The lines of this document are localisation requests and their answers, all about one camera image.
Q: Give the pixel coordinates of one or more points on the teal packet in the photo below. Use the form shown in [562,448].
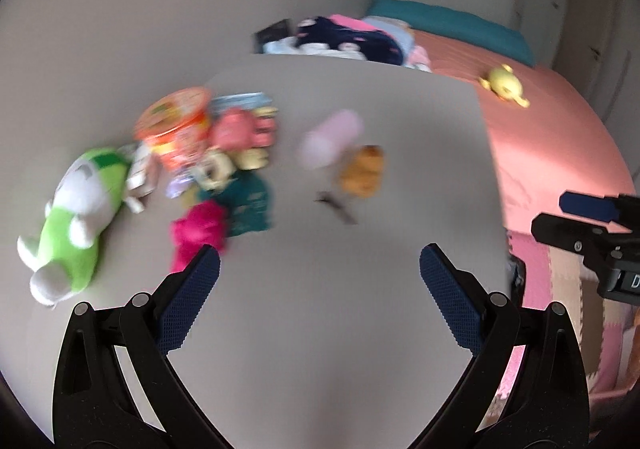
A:
[247,204]

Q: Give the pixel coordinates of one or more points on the navy patterned blanket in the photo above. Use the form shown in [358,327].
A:
[360,41]

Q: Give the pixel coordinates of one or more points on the light blue folded cloth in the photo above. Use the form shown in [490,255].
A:
[400,36]

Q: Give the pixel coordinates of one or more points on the green and white plush toy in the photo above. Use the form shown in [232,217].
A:
[75,229]

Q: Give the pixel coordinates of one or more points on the yellow plush toy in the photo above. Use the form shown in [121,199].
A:
[502,81]

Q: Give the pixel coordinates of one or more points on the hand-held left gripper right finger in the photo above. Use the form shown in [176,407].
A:
[450,304]

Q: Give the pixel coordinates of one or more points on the white cardboard box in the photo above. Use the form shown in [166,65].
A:
[141,176]

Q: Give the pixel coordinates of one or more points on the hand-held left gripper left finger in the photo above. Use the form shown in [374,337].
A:
[192,299]

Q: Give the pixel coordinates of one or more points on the pink and white cloth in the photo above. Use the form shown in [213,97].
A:
[419,60]

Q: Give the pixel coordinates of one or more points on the white crumpled cloth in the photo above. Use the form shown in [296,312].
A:
[280,47]

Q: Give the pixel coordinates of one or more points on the magenta plush toy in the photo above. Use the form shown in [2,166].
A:
[197,231]

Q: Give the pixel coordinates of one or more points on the pink soft pouch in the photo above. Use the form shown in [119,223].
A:
[232,129]

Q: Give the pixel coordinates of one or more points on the teal pillow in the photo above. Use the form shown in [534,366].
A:
[450,19]

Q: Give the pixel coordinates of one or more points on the orange instant noodle cup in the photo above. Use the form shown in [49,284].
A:
[175,129]

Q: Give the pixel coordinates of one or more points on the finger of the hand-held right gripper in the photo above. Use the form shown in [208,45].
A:
[585,207]
[565,231]

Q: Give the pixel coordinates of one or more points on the pink folded cloth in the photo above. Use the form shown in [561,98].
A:
[350,21]

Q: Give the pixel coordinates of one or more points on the pale pink bottle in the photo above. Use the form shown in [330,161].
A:
[330,139]

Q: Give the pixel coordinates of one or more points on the pink bed sheet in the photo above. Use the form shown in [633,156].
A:
[540,144]

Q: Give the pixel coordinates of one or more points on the pink and yellow small packet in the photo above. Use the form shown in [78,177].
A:
[265,128]

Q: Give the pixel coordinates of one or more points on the blue wet wipes pack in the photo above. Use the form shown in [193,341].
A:
[240,102]

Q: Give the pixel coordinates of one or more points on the brown plush toy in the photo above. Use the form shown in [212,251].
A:
[362,169]

